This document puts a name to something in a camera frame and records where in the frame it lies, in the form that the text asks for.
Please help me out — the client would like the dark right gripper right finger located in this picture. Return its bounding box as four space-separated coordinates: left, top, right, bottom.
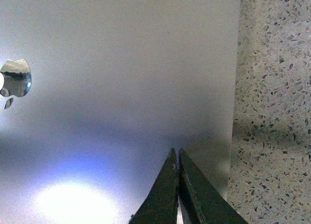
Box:
179 149 247 224

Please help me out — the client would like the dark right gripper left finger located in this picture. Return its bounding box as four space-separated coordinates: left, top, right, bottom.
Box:
129 148 179 224

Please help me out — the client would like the grey laptop computer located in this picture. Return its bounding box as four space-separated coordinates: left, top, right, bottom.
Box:
0 0 241 224

